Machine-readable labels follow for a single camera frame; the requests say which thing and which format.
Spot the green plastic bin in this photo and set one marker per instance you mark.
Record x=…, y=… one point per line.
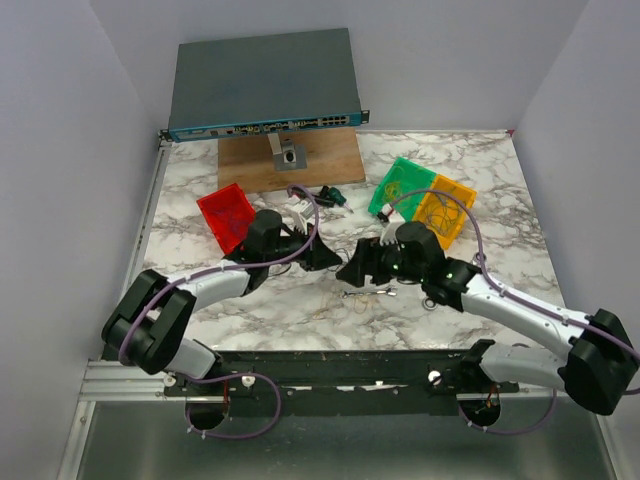
x=404, y=176

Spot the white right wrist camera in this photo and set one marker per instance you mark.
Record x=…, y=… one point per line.
x=391, y=221

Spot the grey metal bracket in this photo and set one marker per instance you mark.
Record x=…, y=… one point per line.
x=287, y=154

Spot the wooden board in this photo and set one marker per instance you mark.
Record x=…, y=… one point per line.
x=333, y=158

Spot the silver ratchet wrench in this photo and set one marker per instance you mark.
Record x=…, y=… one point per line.
x=429, y=304

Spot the yellow plastic bin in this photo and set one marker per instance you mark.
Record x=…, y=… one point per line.
x=443, y=215

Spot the blue network switch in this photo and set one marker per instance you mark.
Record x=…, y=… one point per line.
x=263, y=85

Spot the red plastic bin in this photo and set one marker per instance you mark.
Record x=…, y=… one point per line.
x=228, y=214

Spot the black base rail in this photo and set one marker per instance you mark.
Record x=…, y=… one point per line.
x=340, y=383

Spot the green handled screwdriver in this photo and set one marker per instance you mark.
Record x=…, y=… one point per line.
x=334, y=195

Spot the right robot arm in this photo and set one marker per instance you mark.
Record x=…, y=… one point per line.
x=587, y=356

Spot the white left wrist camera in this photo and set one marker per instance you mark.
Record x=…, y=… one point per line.
x=303, y=213

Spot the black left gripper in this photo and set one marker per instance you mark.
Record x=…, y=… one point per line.
x=318, y=256

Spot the silver open-end wrench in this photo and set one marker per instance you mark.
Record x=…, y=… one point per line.
x=389, y=291

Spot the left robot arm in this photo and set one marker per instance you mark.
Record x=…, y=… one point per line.
x=147, y=327

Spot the aluminium frame rail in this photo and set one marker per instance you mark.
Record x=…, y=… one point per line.
x=109, y=381

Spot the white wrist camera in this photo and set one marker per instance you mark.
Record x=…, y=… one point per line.
x=391, y=221
x=303, y=213

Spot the black cylindrical tool handle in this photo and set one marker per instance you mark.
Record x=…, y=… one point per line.
x=324, y=202

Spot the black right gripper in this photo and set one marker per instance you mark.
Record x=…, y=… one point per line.
x=366, y=262

